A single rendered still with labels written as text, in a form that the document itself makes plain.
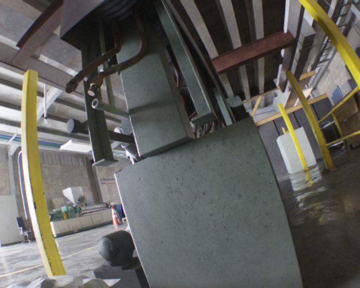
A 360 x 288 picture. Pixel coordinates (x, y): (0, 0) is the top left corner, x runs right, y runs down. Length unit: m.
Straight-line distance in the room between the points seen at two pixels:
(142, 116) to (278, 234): 0.51
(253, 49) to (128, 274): 2.49
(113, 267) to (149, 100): 0.82
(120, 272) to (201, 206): 0.64
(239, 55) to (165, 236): 2.26
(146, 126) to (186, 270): 0.45
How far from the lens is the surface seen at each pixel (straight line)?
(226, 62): 2.54
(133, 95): 0.65
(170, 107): 0.57
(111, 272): 1.12
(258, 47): 2.61
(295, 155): 5.47
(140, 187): 0.65
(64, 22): 0.81
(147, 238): 0.68
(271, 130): 7.22
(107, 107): 0.59
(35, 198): 1.41
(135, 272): 1.03
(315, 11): 2.01
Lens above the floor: 0.46
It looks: 14 degrees up
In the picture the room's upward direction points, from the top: 18 degrees counter-clockwise
